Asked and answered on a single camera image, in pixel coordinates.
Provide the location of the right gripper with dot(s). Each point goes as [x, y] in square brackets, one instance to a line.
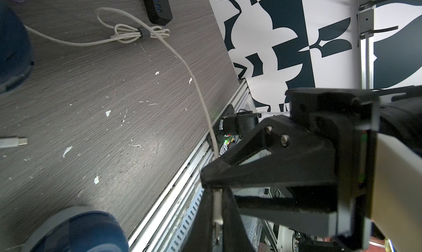
[378, 139]

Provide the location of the wall hook rack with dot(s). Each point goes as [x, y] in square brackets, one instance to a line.
[366, 19]

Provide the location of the blue meat grinder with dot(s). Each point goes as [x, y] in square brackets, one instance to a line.
[78, 229]
[16, 51]

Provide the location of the black power strip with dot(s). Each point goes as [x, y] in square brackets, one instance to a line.
[158, 11]

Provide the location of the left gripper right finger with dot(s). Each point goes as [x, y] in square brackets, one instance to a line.
[235, 238]

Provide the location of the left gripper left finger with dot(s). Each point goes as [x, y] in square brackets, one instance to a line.
[200, 237]

